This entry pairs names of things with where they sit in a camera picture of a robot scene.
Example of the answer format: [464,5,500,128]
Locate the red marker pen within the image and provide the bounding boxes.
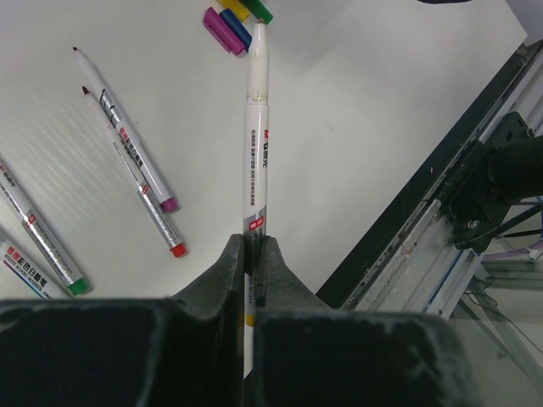
[81,86,188,258]

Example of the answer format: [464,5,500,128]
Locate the green pen cap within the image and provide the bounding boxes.
[241,0,273,24]

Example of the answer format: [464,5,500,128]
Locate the loose cables under table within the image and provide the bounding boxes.
[462,198,543,365]

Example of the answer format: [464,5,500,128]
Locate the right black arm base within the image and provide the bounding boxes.
[437,111,542,254]

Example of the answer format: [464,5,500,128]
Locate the blue marker pen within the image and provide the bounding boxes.
[1,234,64,299]

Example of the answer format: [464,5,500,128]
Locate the aluminium frame rail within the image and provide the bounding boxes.
[317,43,542,315]

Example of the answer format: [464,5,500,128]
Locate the purple pen cap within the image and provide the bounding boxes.
[203,7,247,56]

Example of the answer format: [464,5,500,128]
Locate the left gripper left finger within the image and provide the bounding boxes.
[1,234,244,406]

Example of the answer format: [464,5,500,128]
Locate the purple marker pen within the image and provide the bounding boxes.
[72,47,180,213]

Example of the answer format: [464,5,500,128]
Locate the yellow marker pen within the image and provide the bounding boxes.
[242,19,271,381]

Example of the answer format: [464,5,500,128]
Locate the blue pen cap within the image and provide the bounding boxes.
[219,8,252,52]

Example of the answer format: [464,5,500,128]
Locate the yellow pen cap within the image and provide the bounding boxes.
[217,0,249,22]

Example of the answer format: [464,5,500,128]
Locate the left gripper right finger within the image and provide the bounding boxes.
[249,237,479,406]

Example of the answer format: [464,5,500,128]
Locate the green marker pen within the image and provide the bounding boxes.
[1,163,90,297]

